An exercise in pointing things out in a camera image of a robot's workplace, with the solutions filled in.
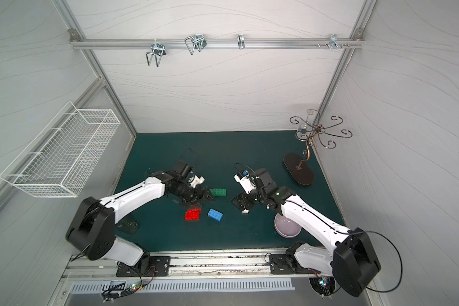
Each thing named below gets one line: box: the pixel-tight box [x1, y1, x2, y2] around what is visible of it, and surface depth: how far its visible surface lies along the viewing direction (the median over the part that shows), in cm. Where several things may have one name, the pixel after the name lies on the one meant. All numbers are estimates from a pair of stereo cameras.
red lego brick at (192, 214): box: [184, 209, 202, 221], surface depth 88 cm
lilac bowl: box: [274, 212, 303, 239], surface depth 81 cm
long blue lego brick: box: [207, 207, 224, 222], surface depth 88 cm
